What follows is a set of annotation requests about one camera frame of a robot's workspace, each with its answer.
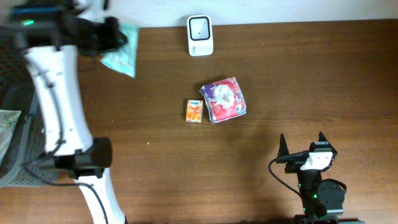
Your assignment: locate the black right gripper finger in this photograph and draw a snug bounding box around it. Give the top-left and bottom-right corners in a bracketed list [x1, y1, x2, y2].
[277, 133, 290, 156]
[317, 132, 333, 149]

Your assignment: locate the teal wet wipes pack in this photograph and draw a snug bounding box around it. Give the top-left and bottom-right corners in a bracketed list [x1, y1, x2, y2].
[100, 24, 139, 78]

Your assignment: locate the red purple tissue pack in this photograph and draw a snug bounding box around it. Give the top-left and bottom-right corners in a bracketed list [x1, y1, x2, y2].
[200, 77, 247, 124]

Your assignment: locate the orange tissue pack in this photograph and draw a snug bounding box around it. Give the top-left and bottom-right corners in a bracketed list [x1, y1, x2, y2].
[185, 100, 203, 123]

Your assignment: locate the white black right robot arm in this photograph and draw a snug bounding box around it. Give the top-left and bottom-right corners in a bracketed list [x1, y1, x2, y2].
[270, 133, 347, 223]

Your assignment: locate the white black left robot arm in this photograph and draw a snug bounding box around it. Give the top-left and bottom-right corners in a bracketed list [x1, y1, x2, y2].
[6, 1, 127, 223]

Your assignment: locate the dark plastic mesh basket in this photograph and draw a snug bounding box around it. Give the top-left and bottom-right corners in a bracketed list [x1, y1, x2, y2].
[1, 27, 60, 187]

